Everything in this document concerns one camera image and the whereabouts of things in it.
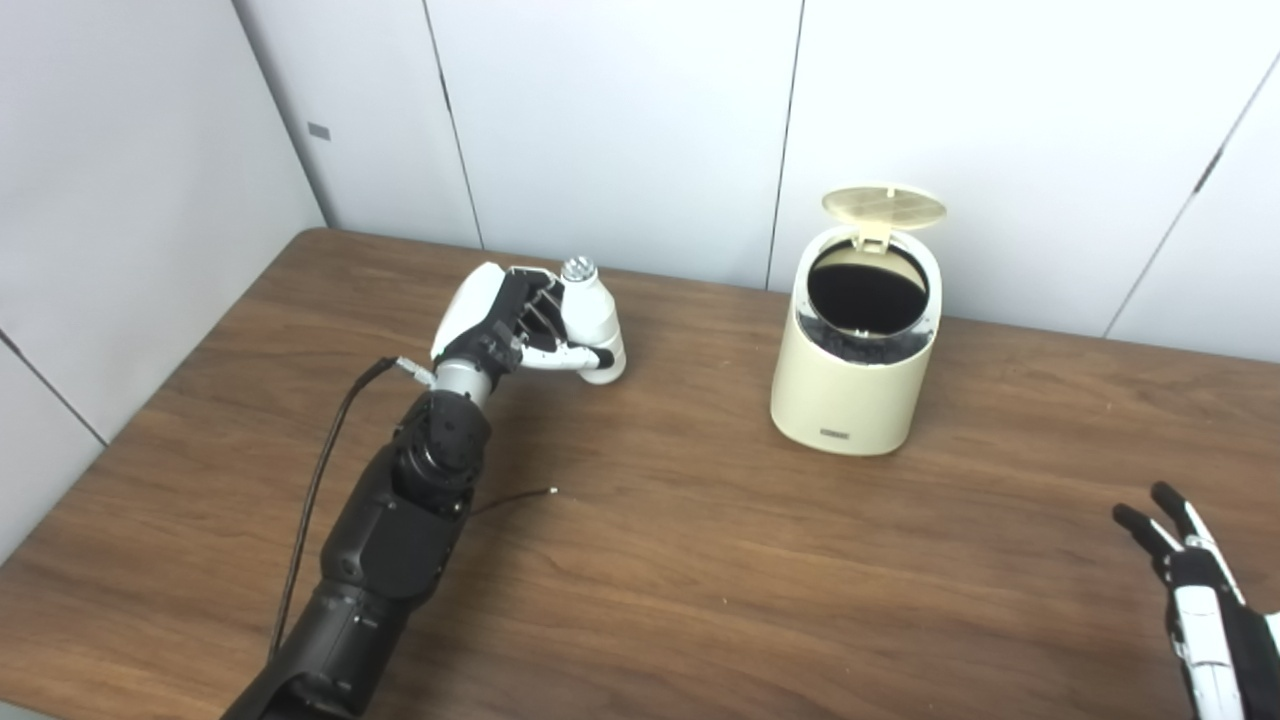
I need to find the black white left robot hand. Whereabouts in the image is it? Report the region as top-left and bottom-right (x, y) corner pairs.
(430, 262), (616, 379)

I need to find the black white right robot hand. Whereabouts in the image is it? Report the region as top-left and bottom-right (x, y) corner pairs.
(1112, 482), (1280, 720)

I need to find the small white plastic bottle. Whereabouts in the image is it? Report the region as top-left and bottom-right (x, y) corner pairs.
(545, 256), (627, 386)

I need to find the cream round bin lid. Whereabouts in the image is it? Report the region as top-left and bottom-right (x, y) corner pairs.
(822, 184), (948, 252)

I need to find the cream-colored bin body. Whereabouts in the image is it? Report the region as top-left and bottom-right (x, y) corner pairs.
(770, 225), (943, 457)

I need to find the thin black loose wire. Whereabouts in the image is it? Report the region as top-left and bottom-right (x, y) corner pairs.
(470, 487), (559, 518)

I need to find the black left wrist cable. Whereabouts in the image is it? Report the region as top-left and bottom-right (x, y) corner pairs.
(268, 356), (437, 661)

